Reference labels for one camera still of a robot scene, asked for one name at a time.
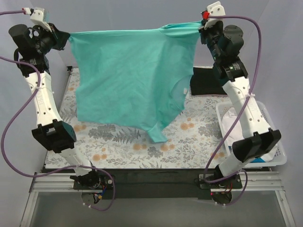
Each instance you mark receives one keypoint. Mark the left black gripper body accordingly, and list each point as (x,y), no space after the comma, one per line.
(57,38)

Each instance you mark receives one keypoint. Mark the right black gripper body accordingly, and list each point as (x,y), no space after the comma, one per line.
(206,33)

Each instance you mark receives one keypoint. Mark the teal t shirt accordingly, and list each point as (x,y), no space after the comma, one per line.
(135,78)

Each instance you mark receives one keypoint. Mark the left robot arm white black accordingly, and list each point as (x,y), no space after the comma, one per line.
(51,131)

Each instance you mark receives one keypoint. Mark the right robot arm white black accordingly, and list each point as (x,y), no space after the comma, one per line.
(233,77)

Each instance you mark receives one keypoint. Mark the folded black t shirt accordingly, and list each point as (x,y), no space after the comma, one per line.
(204,83)

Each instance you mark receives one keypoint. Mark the floral table cloth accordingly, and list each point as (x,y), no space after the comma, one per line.
(193,137)

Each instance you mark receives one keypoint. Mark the blue t shirt in basket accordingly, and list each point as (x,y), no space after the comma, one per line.
(258,160)

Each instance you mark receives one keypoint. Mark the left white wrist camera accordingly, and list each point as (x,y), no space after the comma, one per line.
(38,16)

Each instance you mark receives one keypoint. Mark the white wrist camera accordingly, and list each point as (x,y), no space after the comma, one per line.
(38,16)
(212,10)

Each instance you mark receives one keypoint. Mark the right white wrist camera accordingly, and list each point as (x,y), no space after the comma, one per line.
(212,10)

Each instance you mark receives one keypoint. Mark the aluminium front rail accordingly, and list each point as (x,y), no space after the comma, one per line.
(256,181)

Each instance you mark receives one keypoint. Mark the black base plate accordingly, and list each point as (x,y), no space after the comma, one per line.
(142,192)

